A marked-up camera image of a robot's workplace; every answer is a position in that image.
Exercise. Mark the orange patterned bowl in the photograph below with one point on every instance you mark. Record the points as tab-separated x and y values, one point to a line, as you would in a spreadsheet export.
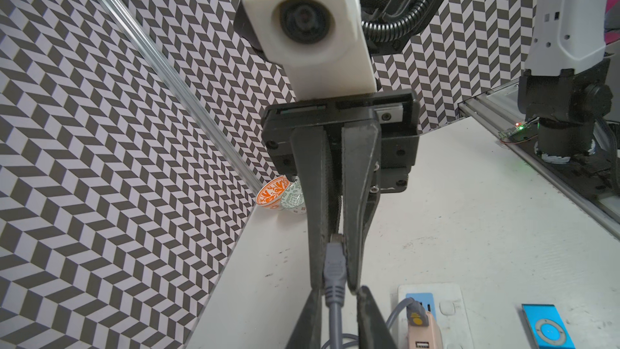
270	196

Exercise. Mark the green patterned bowl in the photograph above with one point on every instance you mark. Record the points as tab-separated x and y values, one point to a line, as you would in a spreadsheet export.
293	199

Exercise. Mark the pink charger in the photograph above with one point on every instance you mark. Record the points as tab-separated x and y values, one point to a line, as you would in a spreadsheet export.
424	337

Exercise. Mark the white colourful power strip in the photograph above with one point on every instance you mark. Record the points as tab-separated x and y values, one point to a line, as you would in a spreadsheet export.
446	303

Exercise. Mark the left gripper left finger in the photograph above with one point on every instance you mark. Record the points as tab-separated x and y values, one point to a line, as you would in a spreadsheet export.
307	331

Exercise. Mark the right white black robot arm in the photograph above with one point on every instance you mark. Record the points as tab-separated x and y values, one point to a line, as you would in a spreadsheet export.
563	83

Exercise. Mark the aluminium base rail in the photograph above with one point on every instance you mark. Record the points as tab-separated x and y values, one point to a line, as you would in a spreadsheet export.
586	179

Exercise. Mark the blue mp3 player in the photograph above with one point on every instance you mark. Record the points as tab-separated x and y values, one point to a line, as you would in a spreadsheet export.
547	327

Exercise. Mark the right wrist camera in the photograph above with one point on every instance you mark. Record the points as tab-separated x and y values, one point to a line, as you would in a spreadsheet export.
319	44

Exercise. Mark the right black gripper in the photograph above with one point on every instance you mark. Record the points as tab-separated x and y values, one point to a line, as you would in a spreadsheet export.
319	152

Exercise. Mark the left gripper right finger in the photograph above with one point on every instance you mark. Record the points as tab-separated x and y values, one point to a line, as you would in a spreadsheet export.
373	332

